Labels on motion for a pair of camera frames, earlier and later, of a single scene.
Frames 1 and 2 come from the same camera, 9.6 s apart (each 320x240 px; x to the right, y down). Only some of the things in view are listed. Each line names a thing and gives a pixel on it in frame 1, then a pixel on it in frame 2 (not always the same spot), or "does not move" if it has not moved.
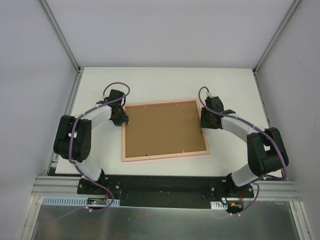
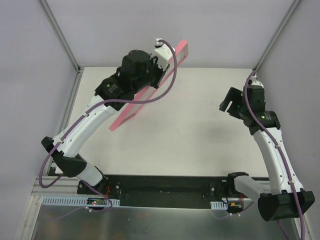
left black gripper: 121,117 -> 157,77
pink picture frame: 131,159 -> 180,52
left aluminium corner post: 59,34 does not move
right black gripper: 206,120 -> 231,101
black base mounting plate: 170,190 does not move
